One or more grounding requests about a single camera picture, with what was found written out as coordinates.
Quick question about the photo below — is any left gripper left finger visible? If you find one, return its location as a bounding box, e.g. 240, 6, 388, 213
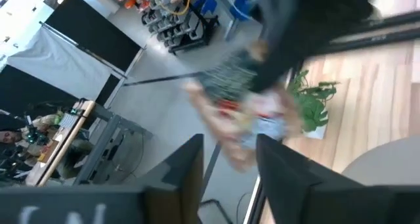
0, 134, 205, 224

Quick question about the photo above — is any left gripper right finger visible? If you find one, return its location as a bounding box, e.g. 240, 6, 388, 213
255, 134, 420, 224

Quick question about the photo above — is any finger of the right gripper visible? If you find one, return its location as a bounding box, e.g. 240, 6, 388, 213
249, 39, 316, 94

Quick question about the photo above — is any brown vanilla tea bag packet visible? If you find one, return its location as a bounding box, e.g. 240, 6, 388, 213
183, 48, 305, 172

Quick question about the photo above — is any green plant in white pot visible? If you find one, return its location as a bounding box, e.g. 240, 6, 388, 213
287, 69, 339, 140

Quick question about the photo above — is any blue plastic bin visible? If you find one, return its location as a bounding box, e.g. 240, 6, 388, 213
228, 0, 263, 22

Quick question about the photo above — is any round grey placemat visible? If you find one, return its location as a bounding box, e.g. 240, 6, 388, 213
341, 135, 420, 187

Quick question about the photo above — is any wooden workbench with grey legs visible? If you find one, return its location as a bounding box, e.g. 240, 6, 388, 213
25, 99, 154, 187

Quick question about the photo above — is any person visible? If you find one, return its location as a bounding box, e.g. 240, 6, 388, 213
0, 114, 29, 185

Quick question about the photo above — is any white fabric screen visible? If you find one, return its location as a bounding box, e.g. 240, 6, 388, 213
6, 26, 112, 102

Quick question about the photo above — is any black partition panel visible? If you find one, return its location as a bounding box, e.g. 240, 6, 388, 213
44, 0, 142, 73

